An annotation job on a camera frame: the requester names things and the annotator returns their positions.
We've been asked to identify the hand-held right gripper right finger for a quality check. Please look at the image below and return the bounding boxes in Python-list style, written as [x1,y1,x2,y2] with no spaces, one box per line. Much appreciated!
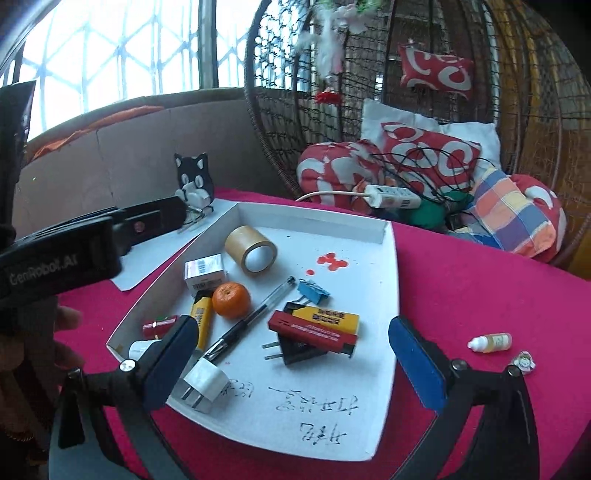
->
[388,316,541,480]

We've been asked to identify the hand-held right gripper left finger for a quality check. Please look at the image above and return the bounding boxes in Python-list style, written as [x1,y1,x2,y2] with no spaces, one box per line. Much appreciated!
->
[48,315,200,480]

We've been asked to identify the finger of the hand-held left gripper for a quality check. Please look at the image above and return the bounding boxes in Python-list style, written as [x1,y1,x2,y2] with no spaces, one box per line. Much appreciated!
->
[111,196,186,256]

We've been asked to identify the small white charger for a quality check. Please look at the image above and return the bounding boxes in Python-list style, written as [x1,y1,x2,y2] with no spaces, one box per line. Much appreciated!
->
[128,338,163,363]

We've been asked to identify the white plug adapter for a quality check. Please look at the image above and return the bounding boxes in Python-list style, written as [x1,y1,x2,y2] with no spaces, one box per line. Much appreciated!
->
[182,357,230,414]

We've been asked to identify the yellow black marker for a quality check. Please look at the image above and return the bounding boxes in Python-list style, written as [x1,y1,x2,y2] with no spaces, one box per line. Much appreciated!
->
[191,291,214,352]

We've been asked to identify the small white red-label box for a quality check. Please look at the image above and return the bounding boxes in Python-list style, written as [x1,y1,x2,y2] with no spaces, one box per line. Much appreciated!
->
[184,254,228,297]

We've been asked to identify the orange tangerine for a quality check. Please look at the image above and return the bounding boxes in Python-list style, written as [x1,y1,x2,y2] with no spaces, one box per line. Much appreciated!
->
[212,282,252,319]

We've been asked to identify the brown tape roll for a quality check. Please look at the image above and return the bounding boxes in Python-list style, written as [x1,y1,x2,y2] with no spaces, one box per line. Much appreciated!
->
[225,225,278,278]

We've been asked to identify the black pen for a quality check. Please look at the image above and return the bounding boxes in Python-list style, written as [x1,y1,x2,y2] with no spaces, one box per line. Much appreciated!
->
[202,276,297,363]

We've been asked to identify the yellow black box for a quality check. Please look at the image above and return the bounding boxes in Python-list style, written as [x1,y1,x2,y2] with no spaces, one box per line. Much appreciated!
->
[283,301,361,335]

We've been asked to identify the long red box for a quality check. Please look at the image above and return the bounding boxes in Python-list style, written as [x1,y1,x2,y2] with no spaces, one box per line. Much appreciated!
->
[269,310,358,357]

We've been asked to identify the white cardboard tray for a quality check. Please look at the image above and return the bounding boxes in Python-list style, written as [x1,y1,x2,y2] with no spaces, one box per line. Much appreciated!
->
[106,200,400,462]

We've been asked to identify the black plug adapter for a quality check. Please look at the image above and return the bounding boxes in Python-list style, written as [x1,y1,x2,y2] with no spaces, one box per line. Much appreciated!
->
[262,339,329,366]

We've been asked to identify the blue binder clip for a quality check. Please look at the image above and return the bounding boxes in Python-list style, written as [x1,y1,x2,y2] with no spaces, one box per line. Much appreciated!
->
[295,278,331,306]

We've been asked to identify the person's left hand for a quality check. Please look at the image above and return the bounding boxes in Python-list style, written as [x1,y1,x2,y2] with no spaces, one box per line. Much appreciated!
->
[0,305,86,416]

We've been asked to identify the white paper sheet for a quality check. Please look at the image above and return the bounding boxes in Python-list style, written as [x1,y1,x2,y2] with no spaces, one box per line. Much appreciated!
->
[110,198,238,292]

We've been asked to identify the black white cat holder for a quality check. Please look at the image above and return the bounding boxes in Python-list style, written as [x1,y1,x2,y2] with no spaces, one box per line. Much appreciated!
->
[174,153,216,234]

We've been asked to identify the small dropper bottle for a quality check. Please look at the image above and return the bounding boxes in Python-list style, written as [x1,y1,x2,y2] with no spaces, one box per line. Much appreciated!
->
[467,333,513,352]

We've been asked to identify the pink tablecloth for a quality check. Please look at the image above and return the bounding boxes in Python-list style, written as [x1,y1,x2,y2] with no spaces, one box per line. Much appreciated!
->
[55,187,591,480]

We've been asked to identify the green cloth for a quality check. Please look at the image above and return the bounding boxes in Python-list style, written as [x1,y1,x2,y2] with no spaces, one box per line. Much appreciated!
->
[406,189,474,232]

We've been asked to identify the white power strip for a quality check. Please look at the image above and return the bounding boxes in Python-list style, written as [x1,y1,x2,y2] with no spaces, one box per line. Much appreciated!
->
[365,185,423,208]

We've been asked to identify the checked colourful cloth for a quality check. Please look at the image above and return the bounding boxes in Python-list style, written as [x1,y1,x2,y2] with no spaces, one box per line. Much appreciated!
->
[450,166,557,258]

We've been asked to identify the window with metal grille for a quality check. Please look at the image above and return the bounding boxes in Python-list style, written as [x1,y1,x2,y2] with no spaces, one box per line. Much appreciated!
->
[0,0,264,144]

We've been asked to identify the large red white pillow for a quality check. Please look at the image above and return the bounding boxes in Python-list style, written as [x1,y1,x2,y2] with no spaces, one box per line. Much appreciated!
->
[296,141,393,215]

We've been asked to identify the round red white pillow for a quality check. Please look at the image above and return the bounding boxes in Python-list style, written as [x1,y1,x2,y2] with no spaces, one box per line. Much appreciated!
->
[508,174,568,264]

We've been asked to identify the rectangular red white pillow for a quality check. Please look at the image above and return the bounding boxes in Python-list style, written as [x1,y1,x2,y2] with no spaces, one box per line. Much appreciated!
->
[379,122,482,192]

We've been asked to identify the white feather hanging ornament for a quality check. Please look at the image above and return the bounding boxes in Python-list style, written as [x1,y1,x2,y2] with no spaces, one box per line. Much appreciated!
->
[295,0,384,106]

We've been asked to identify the small red white pillow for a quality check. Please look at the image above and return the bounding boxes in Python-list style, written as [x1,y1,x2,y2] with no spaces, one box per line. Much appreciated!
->
[398,41,475,99]

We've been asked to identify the wicker hanging chair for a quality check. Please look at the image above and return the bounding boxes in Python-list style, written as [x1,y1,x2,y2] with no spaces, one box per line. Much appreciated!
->
[245,0,591,278]

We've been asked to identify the white power cord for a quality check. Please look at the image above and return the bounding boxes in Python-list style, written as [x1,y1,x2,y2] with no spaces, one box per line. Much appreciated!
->
[294,188,370,204]

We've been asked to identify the black cables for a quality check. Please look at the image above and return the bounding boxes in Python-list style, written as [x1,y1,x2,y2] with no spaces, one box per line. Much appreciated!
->
[369,147,497,204]

